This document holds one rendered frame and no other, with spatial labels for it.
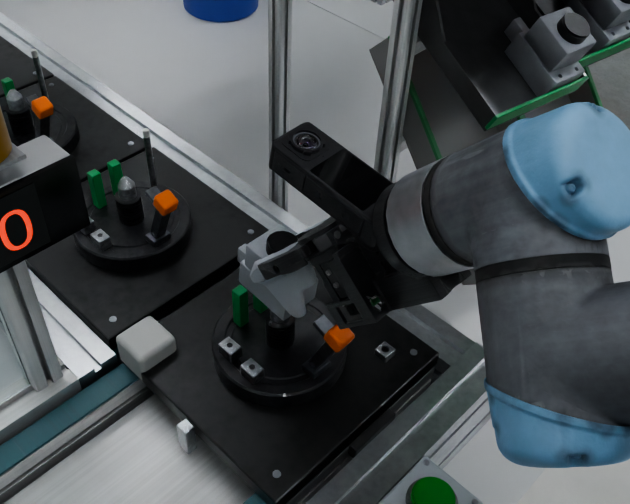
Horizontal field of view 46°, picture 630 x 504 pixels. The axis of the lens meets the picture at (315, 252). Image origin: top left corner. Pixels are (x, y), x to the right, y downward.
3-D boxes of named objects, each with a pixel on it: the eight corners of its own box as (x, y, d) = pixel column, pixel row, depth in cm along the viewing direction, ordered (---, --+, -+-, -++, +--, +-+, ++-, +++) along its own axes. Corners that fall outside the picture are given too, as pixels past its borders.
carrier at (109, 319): (273, 244, 92) (274, 164, 83) (110, 352, 79) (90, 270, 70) (154, 157, 103) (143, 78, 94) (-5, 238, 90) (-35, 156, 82)
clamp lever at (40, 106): (53, 142, 97) (54, 105, 91) (40, 148, 96) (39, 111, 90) (37, 122, 98) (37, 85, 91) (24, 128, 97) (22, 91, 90)
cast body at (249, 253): (315, 298, 71) (325, 250, 66) (283, 322, 69) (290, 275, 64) (256, 247, 75) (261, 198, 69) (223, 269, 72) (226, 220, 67)
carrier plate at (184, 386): (437, 364, 80) (440, 351, 78) (275, 513, 67) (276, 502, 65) (282, 250, 91) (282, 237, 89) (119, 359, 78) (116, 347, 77)
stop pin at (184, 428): (197, 448, 74) (194, 426, 71) (188, 455, 73) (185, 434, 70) (188, 439, 75) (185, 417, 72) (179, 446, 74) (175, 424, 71)
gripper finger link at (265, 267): (255, 288, 61) (324, 259, 55) (245, 273, 61) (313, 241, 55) (289, 263, 65) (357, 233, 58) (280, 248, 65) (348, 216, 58)
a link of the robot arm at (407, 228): (401, 185, 45) (477, 133, 50) (359, 204, 49) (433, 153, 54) (460, 289, 46) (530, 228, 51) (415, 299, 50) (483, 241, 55)
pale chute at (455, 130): (541, 241, 89) (569, 237, 85) (462, 286, 83) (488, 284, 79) (455, 19, 86) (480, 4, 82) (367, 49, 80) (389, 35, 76)
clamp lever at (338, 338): (330, 364, 73) (357, 335, 67) (316, 375, 72) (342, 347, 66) (306, 336, 74) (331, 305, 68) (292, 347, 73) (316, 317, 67)
